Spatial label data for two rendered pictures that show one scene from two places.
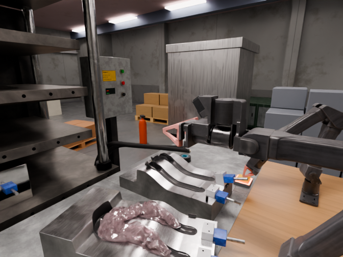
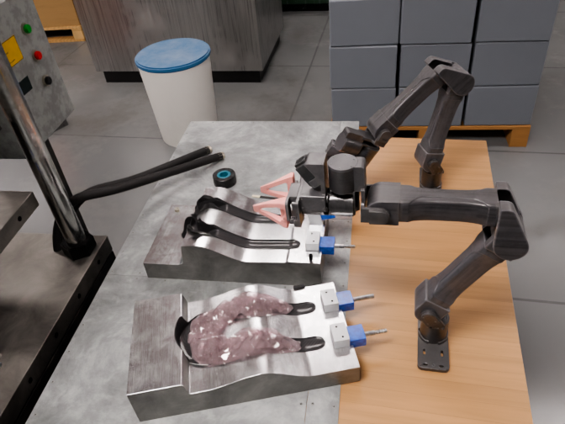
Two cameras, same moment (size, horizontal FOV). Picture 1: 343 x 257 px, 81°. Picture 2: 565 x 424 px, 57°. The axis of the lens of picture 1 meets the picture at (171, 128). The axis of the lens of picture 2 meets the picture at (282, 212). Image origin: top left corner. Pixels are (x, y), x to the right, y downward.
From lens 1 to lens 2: 0.62 m
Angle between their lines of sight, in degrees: 31
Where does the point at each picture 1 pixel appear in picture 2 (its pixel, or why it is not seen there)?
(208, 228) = (330, 297)
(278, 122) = (356, 18)
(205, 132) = (321, 205)
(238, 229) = (356, 278)
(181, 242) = (304, 326)
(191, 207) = (289, 273)
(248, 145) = (378, 216)
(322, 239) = (453, 278)
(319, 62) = not seen: outside the picture
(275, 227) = (398, 257)
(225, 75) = not seen: outside the picture
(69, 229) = (165, 374)
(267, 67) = not seen: outside the picture
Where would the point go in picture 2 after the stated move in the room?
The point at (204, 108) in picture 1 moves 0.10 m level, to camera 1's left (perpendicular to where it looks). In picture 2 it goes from (315, 177) to (268, 193)
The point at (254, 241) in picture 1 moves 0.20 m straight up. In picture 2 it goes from (380, 286) to (383, 230)
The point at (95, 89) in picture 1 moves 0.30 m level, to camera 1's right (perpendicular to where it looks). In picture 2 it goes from (19, 114) to (136, 82)
